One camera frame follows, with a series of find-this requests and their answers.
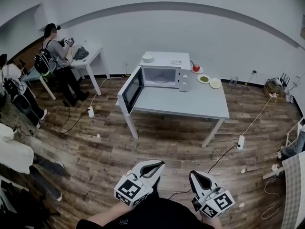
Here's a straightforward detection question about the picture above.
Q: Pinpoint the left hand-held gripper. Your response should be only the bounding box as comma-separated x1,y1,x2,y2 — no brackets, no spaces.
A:
113,160,165,209

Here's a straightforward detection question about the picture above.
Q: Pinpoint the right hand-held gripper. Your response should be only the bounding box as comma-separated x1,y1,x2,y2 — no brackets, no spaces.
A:
188,170,236,219

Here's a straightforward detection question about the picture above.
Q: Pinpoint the white microwave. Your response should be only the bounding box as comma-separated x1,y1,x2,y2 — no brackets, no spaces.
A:
117,51,192,116

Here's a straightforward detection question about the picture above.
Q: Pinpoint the white bowl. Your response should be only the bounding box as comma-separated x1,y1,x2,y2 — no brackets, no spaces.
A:
142,52,155,63

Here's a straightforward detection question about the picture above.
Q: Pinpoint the person's right forearm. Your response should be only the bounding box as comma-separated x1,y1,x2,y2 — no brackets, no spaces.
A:
201,213,224,229

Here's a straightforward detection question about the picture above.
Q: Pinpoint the person's left forearm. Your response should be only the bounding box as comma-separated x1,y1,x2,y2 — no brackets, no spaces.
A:
91,201,134,224

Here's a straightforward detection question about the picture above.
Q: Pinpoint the glass microwave turntable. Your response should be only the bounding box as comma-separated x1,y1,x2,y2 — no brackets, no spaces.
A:
152,75,171,84

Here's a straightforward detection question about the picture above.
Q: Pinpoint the white plate of pale food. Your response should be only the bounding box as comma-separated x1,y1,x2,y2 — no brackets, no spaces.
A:
209,77,222,89

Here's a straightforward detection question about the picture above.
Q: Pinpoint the person's black shirt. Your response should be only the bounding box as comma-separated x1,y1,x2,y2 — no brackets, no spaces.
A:
75,196,216,229

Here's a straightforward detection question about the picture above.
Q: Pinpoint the grey table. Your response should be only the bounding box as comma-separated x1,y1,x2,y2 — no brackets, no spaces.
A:
116,65,230,149

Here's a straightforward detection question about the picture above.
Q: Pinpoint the checkered cloth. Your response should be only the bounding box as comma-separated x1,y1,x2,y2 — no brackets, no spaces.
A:
282,151,305,229

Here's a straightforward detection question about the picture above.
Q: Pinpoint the white plate of green beans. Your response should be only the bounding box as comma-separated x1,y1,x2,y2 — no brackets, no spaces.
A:
197,74,211,84

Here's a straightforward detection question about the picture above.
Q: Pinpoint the wicker basket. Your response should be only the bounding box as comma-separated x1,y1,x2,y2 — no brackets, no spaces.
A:
263,79,285,97

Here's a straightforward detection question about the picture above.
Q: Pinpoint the black router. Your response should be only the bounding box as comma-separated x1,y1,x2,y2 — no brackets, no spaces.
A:
276,73,291,85

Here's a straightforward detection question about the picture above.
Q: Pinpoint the white table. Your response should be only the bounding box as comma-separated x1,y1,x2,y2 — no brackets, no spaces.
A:
68,40,111,96

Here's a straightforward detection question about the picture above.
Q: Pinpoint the grey cloth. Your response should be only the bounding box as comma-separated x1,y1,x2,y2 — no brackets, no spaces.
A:
73,46,90,61

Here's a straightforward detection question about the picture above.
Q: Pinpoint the white cushion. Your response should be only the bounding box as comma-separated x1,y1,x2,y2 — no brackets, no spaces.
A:
0,123,34,175

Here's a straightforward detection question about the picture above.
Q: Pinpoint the light blue table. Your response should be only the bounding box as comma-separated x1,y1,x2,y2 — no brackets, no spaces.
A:
21,67,57,101

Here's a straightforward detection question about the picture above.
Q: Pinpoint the black floor cable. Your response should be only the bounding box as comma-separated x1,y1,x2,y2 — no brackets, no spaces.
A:
206,144,240,174
59,99,89,135

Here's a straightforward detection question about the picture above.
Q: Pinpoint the white power cable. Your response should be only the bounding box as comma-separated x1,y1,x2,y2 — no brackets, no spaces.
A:
91,78,108,107
240,93,275,137

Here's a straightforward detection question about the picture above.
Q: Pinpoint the white frame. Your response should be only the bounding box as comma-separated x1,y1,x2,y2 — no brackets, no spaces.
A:
285,117,305,147

